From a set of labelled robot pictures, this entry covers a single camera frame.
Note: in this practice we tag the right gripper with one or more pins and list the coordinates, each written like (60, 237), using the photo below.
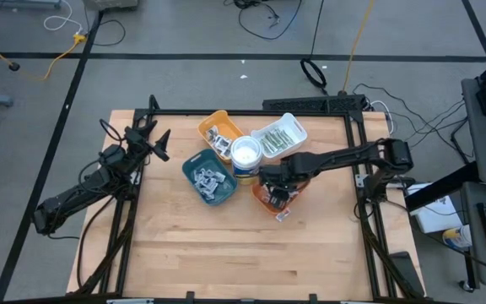
(281, 177)

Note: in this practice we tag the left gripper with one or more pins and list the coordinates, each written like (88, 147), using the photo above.
(137, 143)

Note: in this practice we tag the white packet dark print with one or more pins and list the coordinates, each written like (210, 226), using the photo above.
(222, 142)
(212, 133)
(226, 153)

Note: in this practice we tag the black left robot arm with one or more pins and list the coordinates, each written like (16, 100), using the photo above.
(78, 194)

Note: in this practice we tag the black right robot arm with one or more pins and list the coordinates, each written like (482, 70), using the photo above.
(352, 156)

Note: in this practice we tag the orange plastic bin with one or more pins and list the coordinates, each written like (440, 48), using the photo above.
(260, 198)

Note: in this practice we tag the teal plastic bin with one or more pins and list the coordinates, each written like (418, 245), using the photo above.
(198, 162)

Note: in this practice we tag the disinfecting wipes canister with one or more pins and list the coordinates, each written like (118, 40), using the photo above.
(246, 158)

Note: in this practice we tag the yellow plastic bin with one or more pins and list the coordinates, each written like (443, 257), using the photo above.
(209, 122)

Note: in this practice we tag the white plastic bin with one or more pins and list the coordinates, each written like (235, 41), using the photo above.
(283, 124)

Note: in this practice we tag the grey computer dolly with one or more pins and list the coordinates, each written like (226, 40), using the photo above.
(110, 4)

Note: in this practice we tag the black stand foot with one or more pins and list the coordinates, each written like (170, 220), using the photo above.
(405, 270)

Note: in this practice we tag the white box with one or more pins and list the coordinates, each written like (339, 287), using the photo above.
(433, 215)

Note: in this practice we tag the small black floor disc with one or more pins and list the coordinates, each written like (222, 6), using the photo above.
(13, 66)

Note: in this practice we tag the grey bench foot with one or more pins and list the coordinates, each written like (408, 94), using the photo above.
(23, 3)

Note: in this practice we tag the desk caster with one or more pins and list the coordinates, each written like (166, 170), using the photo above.
(464, 286)

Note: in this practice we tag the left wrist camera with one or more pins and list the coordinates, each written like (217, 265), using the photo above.
(112, 155)

